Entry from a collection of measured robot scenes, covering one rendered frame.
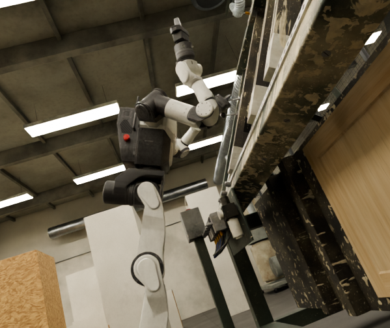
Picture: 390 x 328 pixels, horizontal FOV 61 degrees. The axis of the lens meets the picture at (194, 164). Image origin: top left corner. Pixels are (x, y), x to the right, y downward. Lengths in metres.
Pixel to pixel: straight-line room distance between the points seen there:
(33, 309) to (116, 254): 1.31
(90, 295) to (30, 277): 2.85
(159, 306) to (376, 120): 1.07
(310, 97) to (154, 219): 0.94
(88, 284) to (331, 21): 5.66
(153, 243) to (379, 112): 1.04
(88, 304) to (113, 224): 2.07
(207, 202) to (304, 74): 5.09
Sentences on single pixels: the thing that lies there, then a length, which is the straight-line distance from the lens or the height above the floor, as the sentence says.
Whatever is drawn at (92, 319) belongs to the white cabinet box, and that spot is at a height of 0.66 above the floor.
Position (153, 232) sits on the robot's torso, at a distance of 1.53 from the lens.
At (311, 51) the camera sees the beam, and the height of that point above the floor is 0.79.
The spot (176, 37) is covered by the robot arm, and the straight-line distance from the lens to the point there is 1.64.
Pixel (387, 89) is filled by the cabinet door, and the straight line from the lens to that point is 0.92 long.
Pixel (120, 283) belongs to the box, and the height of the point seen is 0.86.
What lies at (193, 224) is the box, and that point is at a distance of 2.04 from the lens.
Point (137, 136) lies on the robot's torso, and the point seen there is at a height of 1.23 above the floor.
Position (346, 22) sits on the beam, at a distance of 0.67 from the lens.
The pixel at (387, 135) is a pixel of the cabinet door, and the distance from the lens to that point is 0.95.
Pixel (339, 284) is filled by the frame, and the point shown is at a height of 0.31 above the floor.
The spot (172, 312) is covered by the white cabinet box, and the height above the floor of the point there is 0.32.
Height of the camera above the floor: 0.44
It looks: 21 degrees up
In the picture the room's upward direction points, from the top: 20 degrees counter-clockwise
